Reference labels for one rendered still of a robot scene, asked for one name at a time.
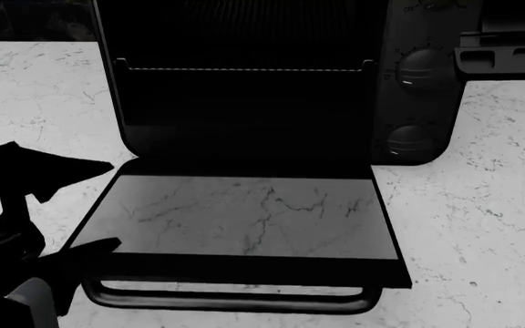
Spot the small dark knob, white mark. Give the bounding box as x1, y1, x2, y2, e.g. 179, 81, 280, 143
385, 124, 438, 164

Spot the large timer knob, white mark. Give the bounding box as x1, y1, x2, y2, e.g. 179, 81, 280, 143
395, 46, 453, 96

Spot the dark knob with yellowish rim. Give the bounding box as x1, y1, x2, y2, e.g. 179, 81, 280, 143
417, 0, 467, 9

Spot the wire oven rack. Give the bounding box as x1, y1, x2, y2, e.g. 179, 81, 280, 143
113, 57, 376, 74

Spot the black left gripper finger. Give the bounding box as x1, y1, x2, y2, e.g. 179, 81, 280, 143
0, 140, 116, 225
28, 237, 123, 318

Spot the toaster oven glass door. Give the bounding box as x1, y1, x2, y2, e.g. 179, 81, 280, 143
59, 156, 415, 316

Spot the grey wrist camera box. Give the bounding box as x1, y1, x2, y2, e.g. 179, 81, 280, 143
4, 276, 60, 328

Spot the black toaster oven body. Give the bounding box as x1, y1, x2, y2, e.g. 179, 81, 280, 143
90, 0, 467, 169

